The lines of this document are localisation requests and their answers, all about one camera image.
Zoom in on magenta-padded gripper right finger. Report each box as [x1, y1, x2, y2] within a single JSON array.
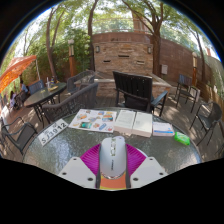
[[125, 143, 169, 190]]

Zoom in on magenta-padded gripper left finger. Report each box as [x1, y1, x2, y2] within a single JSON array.
[[57, 143, 102, 190]]

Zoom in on white computer mouse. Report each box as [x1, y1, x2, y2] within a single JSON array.
[[98, 135, 128, 180]]

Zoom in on small white blue box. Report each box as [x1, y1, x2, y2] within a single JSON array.
[[152, 121, 175, 138]]

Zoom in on white number plate sign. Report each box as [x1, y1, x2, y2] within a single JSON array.
[[37, 118, 70, 148]]

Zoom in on small green pack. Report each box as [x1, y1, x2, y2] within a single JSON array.
[[173, 131, 191, 146]]

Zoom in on open white book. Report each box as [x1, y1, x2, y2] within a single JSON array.
[[113, 109, 154, 138]]

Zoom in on colourful printed sheet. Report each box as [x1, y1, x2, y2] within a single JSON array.
[[68, 108, 118, 134]]

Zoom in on dark wicker chair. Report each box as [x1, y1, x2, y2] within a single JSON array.
[[66, 69, 97, 96], [41, 82, 100, 125]]

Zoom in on black metal mesh chair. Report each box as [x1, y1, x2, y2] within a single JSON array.
[[0, 116, 38, 156], [189, 101, 224, 146]]

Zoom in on black slatted bench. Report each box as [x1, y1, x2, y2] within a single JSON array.
[[112, 70, 169, 118]]

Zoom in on dark round patio table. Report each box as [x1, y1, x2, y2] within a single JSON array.
[[23, 81, 68, 123]]

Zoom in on blue patio chair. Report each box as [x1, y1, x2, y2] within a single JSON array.
[[27, 79, 46, 96]]

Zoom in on black metal patio chair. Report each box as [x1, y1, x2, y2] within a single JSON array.
[[174, 73, 201, 114]]

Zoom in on person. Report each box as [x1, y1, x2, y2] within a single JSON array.
[[19, 79, 29, 98], [9, 90, 19, 109]]

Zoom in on stone brick fountain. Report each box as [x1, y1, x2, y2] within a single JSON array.
[[91, 31, 173, 99]]

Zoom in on orange patio umbrella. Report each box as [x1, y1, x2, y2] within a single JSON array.
[[0, 55, 38, 94]]

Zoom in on slender leaning tree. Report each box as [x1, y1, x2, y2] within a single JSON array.
[[45, 6, 66, 79]]

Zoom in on forked tree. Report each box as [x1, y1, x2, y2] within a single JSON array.
[[121, 0, 183, 76]]

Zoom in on wooden lamp post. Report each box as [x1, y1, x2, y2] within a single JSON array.
[[191, 51, 199, 86], [67, 39, 76, 78]]

